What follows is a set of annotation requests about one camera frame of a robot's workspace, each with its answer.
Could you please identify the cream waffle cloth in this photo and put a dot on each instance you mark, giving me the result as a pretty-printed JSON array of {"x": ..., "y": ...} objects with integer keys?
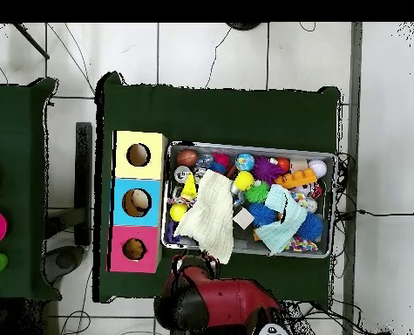
[{"x": 211, "y": 216}]

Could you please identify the light blue waffle cloth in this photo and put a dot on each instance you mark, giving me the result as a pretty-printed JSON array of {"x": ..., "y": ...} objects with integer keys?
[{"x": 293, "y": 218}]

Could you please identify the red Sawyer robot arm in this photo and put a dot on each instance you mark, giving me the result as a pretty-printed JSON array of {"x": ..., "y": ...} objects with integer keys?
[{"x": 227, "y": 300}]

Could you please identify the silver mesh bin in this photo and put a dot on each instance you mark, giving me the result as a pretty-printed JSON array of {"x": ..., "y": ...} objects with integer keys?
[{"x": 248, "y": 149}]

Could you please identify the wooden box with three holes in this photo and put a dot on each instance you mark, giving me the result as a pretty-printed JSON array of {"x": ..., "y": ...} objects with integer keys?
[{"x": 154, "y": 167}]

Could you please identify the yellow cheese wedge toy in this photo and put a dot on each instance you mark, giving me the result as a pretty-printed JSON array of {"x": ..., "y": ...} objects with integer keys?
[{"x": 189, "y": 188}]

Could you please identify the brown toy football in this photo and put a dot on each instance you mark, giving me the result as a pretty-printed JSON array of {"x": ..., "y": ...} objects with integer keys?
[{"x": 187, "y": 157}]

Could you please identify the yellow smiley ball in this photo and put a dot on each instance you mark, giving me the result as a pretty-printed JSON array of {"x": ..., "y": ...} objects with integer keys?
[{"x": 244, "y": 180}]

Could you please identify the globe print ball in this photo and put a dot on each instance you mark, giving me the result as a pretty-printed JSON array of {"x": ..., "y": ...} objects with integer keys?
[{"x": 245, "y": 162}]

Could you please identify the green fuzzy monster toy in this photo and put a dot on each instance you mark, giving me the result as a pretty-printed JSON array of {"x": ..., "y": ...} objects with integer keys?
[{"x": 257, "y": 192}]

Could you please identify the purple spiky monster toy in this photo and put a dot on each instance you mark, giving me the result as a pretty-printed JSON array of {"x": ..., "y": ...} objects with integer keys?
[{"x": 266, "y": 170}]

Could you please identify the white baseball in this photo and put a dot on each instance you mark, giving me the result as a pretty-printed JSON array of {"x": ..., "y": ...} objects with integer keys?
[{"x": 318, "y": 168}]

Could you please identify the black upright panel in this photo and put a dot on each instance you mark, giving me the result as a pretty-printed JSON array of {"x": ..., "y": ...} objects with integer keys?
[{"x": 84, "y": 174}]

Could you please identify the black round base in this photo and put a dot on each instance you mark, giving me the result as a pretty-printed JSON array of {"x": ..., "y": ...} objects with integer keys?
[{"x": 243, "y": 25}]

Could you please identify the dark green side tablecloth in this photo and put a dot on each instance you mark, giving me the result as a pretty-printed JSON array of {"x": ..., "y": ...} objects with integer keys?
[{"x": 14, "y": 139}]

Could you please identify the black tripod leg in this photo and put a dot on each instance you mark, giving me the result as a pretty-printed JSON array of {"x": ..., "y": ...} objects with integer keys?
[{"x": 32, "y": 41}]

